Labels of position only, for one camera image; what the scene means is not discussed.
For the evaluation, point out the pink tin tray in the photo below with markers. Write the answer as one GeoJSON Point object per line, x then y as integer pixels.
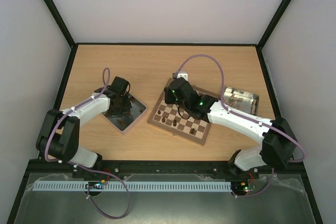
{"type": "Point", "coordinates": [138, 111]}

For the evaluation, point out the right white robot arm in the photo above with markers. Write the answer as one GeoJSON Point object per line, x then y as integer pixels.
{"type": "Point", "coordinates": [275, 138]}

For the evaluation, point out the wooden chess board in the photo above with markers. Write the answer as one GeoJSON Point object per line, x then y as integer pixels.
{"type": "Point", "coordinates": [184, 124]}

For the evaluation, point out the black frame rail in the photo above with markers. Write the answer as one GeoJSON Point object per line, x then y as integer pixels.
{"type": "Point", "coordinates": [217, 170]}

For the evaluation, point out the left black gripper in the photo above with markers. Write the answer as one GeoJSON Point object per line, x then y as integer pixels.
{"type": "Point", "coordinates": [128, 106]}

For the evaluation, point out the pile of dark chess pieces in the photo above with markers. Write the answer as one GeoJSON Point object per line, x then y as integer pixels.
{"type": "Point", "coordinates": [126, 115]}

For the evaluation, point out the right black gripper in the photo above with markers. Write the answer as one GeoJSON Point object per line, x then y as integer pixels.
{"type": "Point", "coordinates": [169, 95]}

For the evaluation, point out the gold tin tray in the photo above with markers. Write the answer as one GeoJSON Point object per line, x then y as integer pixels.
{"type": "Point", "coordinates": [241, 100]}

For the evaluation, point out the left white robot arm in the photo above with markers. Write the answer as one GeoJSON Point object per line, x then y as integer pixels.
{"type": "Point", "coordinates": [58, 138]}

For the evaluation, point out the light blue cable duct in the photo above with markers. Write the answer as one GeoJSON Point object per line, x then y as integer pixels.
{"type": "Point", "coordinates": [134, 186]}

